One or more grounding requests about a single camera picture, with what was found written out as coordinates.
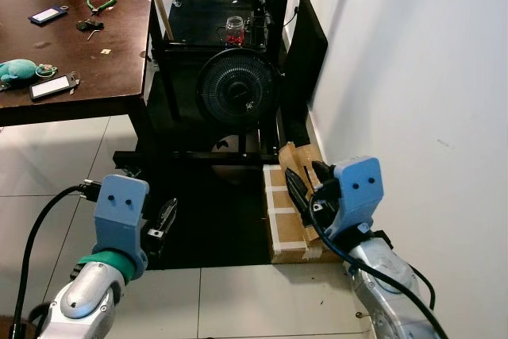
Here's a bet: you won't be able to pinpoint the blue plush toy keychain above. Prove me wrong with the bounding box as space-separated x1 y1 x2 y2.
0 59 60 91

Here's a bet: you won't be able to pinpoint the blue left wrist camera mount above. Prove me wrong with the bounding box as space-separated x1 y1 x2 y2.
93 174 151 270

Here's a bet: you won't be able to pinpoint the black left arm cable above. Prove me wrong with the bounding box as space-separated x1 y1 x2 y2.
12 183 102 339

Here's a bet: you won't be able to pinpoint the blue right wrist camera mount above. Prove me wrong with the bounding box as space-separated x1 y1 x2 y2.
321 156 384 246

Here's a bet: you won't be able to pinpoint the glass jar with red contents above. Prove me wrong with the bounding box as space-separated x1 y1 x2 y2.
223 15 247 48

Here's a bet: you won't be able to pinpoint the black metal rack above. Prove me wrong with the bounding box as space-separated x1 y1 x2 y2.
113 0 312 185

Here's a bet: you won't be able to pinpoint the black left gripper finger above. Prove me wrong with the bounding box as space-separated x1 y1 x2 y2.
157 198 179 237

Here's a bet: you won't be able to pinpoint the black headed key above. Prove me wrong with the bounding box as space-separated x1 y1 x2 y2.
76 20 105 41

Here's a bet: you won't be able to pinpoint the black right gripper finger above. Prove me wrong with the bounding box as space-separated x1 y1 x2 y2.
311 160 340 191
285 165 320 229

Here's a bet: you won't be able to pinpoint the black flat panel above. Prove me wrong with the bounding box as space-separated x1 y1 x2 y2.
279 0 329 148

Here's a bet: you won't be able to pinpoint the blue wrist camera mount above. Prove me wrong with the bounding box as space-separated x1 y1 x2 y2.
321 156 384 246
93 174 151 270

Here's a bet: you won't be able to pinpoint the green handled pliers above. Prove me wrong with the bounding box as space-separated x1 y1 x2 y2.
87 0 117 16

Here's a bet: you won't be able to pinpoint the dark brown wooden table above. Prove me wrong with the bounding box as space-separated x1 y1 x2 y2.
0 0 162 153

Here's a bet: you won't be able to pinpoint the black round fan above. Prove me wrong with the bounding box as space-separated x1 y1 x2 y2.
195 47 279 127

